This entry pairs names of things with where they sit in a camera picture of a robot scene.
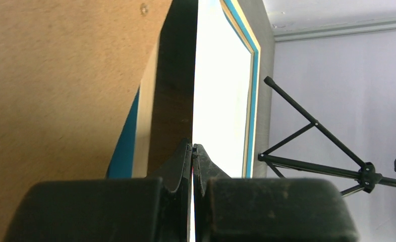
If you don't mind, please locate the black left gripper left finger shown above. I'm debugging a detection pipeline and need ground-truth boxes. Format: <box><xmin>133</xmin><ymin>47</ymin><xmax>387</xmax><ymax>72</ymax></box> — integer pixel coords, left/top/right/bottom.
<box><xmin>4</xmin><ymin>139</ymin><xmax>191</xmax><ymax>241</ymax></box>

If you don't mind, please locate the brown backing board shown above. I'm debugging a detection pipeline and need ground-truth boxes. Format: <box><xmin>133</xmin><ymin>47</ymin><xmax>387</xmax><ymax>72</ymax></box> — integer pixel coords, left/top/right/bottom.
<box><xmin>0</xmin><ymin>1</ymin><xmax>172</xmax><ymax>241</ymax></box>

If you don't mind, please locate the orange flower photo print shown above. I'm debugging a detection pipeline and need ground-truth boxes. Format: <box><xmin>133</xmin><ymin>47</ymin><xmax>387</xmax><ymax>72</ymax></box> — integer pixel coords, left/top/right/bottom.
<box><xmin>147</xmin><ymin>0</ymin><xmax>254</xmax><ymax>242</ymax></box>

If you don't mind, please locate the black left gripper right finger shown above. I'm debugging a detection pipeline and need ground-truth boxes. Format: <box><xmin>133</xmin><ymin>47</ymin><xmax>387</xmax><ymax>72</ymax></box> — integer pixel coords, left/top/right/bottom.
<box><xmin>192</xmin><ymin>144</ymin><xmax>359</xmax><ymax>241</ymax></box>

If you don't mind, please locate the light wooden picture frame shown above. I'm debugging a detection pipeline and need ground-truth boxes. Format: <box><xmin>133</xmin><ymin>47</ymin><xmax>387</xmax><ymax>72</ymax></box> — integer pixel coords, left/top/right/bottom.
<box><xmin>107</xmin><ymin>1</ymin><xmax>261</xmax><ymax>178</ymax></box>

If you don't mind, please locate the black music stand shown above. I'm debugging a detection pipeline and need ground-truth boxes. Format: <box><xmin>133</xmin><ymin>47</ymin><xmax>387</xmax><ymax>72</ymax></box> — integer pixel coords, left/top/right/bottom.
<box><xmin>258</xmin><ymin>77</ymin><xmax>396</xmax><ymax>196</ymax></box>

